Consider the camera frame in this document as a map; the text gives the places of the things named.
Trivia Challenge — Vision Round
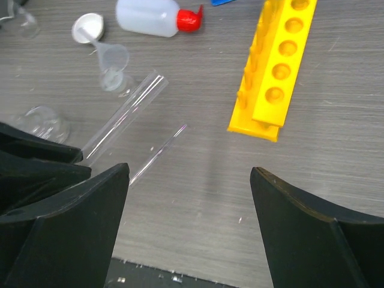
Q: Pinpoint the thin clear test tube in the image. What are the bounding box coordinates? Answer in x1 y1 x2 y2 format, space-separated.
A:
129 124 188 188

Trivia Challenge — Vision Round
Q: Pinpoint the white squeeze bottle red cap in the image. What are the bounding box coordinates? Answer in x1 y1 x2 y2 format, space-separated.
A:
115 0 203 38

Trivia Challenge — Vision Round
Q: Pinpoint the small white ceramic dish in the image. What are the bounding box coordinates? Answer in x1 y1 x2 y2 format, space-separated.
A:
71 13 104 44

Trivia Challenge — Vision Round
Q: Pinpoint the blue divided plastic bin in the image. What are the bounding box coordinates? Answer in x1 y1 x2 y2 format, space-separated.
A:
211 0 234 6

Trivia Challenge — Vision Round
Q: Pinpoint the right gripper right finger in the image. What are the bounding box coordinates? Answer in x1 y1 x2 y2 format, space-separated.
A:
250 167 383 287

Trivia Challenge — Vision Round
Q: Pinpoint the clear glass beaker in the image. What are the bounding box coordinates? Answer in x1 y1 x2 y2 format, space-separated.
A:
1 0 40 39

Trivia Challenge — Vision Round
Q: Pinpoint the clear glass flask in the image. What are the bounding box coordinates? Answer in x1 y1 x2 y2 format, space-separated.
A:
10 106 70 143

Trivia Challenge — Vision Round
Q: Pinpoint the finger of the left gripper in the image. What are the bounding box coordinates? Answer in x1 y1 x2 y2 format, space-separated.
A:
1 122 83 164
1 152 91 214

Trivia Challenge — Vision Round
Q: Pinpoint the yellow test tube rack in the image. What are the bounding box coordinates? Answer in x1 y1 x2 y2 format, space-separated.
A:
227 0 317 142

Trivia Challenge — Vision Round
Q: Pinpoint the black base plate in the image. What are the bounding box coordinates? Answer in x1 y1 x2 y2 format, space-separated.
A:
104 257 229 288

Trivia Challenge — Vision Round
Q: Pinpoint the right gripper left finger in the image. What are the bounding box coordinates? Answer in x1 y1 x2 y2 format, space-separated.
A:
1 163 130 287

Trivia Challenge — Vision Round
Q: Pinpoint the large clear test tube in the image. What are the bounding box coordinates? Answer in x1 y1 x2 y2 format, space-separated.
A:
81 70 169 167

